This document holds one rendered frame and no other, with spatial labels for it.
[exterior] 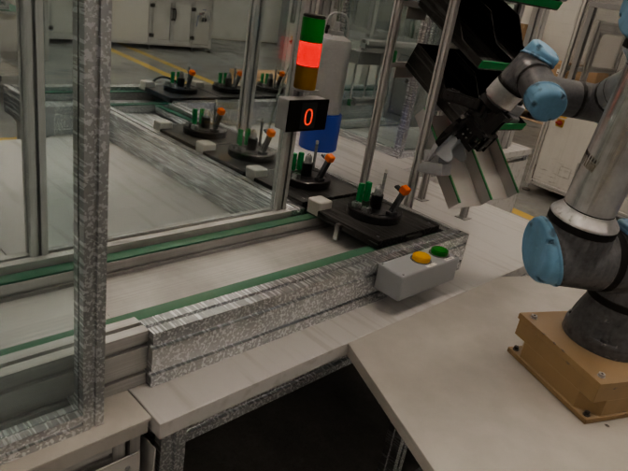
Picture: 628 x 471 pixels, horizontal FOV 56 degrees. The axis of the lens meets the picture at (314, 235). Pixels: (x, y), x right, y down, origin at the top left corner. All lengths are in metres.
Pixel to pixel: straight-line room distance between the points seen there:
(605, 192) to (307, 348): 0.57
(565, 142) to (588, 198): 4.68
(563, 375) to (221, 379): 0.61
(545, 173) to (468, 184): 4.15
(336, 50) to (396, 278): 1.27
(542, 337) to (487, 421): 0.22
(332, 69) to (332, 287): 1.29
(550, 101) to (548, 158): 4.52
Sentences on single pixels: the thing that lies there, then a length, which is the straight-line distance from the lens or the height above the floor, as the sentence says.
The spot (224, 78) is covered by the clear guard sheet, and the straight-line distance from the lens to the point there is 1.26.
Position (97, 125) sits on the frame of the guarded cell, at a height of 1.29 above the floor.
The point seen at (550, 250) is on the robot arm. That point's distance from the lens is 1.07.
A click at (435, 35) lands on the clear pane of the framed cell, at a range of 2.53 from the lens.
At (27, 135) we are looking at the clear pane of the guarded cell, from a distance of 0.71.
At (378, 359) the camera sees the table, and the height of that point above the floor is 0.86.
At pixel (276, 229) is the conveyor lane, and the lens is 1.40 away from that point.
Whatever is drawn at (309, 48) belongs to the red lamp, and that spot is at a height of 1.35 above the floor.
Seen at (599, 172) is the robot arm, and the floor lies 1.28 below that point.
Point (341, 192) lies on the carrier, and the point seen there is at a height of 0.97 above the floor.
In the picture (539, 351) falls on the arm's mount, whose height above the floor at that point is 0.91.
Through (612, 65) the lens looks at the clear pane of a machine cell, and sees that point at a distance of 5.59.
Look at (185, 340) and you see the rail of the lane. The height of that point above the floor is 0.93.
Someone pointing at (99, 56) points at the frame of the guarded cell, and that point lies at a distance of 0.71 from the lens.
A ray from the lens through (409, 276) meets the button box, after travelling 1.25.
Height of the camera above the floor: 1.48
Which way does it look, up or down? 23 degrees down
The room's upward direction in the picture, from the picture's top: 10 degrees clockwise
